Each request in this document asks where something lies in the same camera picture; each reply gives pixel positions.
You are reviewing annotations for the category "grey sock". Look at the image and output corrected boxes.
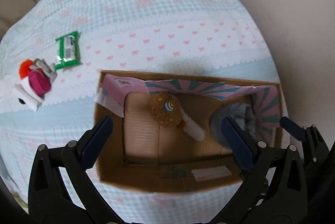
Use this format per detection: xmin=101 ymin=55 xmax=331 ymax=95
xmin=210 ymin=103 xmax=257 ymax=151

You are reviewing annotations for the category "black small plush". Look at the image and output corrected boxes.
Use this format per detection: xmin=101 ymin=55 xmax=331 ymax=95
xmin=18 ymin=98 xmax=26 ymax=105

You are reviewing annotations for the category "white tissue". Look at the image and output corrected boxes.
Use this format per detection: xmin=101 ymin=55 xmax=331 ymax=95
xmin=13 ymin=77 xmax=53 ymax=112

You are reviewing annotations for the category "grey toy orange pompom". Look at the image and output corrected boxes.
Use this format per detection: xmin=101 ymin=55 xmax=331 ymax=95
xmin=19 ymin=59 xmax=57 ymax=84

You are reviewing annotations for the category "brown cookie plush toy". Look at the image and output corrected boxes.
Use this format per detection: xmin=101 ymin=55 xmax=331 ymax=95
xmin=149 ymin=91 xmax=205 ymax=142

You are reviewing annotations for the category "green wet wipes pack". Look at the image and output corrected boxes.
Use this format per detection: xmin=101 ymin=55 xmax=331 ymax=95
xmin=55 ymin=31 xmax=80 ymax=70

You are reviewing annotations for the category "magenta pouch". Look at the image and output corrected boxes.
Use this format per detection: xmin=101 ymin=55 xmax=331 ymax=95
xmin=28 ymin=69 xmax=51 ymax=96

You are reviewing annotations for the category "cardboard box pink lining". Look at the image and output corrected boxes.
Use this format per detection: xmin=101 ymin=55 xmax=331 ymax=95
xmin=95 ymin=70 xmax=284 ymax=193

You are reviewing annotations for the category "blue checkered bed cover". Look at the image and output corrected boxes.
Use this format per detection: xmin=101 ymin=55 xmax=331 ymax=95
xmin=0 ymin=0 xmax=291 ymax=224

